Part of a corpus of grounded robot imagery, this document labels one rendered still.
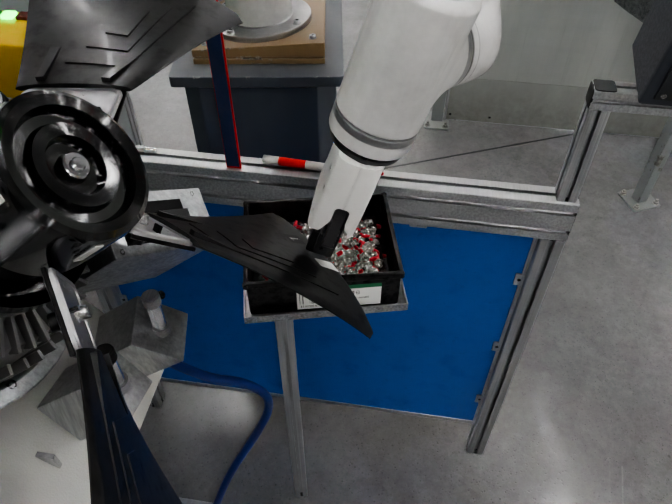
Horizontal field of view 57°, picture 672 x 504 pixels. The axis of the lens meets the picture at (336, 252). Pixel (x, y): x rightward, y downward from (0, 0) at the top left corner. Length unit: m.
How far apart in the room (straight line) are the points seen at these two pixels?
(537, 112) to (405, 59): 2.15
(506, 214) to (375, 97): 0.53
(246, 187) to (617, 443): 1.21
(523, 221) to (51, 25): 0.72
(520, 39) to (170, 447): 1.83
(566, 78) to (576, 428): 1.36
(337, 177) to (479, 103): 2.05
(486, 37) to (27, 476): 0.60
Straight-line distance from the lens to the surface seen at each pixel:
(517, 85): 2.58
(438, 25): 0.50
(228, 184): 1.05
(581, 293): 2.09
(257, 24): 1.18
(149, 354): 0.72
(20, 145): 0.47
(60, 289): 0.47
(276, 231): 0.74
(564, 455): 1.75
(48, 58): 0.64
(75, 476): 0.73
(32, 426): 0.72
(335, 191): 0.59
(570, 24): 2.49
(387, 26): 0.51
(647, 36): 0.93
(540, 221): 1.04
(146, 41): 0.65
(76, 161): 0.48
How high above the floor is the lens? 1.50
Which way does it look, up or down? 47 degrees down
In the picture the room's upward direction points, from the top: straight up
